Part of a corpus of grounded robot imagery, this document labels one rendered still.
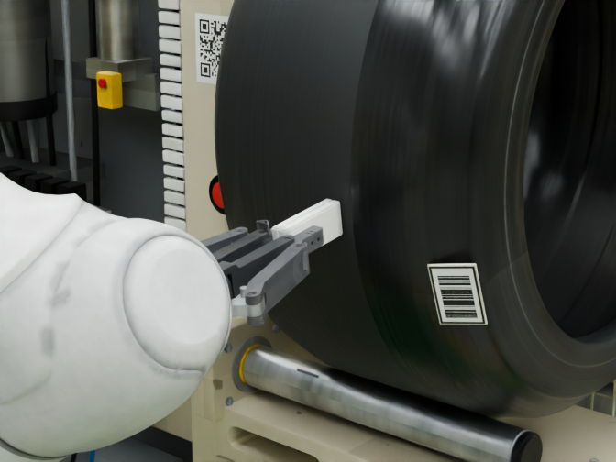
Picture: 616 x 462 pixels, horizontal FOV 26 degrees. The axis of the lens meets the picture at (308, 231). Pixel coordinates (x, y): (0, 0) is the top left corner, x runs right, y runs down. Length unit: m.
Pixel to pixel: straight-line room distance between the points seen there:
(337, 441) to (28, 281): 0.68
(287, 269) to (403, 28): 0.21
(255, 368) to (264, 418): 0.05
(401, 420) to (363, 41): 0.39
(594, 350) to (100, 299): 0.69
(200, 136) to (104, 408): 0.81
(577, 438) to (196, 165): 0.52
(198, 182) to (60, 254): 0.80
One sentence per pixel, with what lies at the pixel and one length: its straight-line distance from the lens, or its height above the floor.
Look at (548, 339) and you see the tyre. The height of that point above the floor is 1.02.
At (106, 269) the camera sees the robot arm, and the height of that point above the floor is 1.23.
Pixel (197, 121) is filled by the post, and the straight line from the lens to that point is 1.49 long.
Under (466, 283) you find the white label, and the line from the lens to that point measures 1.08.
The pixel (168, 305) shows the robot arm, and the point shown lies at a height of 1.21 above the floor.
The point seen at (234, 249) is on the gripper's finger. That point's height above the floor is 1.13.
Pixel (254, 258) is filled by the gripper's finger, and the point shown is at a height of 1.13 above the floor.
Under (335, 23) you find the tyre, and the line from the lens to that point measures 1.10.
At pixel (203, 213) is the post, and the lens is 1.51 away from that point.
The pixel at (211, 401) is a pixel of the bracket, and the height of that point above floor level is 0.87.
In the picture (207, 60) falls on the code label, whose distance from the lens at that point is 1.46.
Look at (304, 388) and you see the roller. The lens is 1.36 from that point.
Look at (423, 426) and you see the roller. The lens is 1.28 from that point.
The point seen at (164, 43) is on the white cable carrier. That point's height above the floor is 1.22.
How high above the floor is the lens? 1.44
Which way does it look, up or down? 17 degrees down
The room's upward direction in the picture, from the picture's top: straight up
